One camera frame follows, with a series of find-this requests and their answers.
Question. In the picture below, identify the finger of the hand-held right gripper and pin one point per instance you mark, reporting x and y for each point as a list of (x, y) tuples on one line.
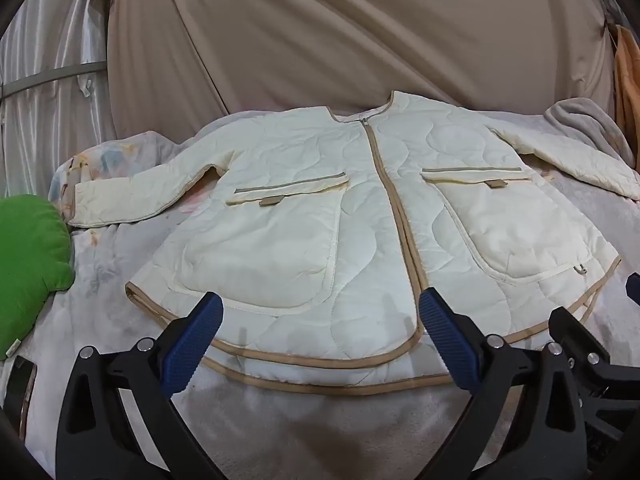
[(634, 287), (582, 340)]

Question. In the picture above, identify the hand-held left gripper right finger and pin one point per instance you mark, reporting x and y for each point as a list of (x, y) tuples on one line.
[(447, 335)]

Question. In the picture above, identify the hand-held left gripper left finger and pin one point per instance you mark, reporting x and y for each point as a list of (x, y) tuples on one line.
[(197, 330)]

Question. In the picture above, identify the cream quilted jacket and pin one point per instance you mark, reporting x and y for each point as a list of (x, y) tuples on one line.
[(320, 200)]

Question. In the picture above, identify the printed grey blanket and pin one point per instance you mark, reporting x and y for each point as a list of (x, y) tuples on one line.
[(100, 310)]

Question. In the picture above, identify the green cushion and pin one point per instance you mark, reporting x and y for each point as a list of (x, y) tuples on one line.
[(30, 260)]

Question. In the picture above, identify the dark flat device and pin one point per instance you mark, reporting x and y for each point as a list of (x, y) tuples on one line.
[(20, 390)]

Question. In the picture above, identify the orange hanging cloth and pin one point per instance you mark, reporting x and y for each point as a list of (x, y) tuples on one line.
[(627, 85)]

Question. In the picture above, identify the white satin curtain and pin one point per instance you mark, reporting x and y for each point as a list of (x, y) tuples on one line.
[(50, 130)]

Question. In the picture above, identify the beige bed sheet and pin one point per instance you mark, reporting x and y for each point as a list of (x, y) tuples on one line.
[(350, 30)]

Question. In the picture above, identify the grey metal rail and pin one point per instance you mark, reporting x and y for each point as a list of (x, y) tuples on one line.
[(50, 76)]

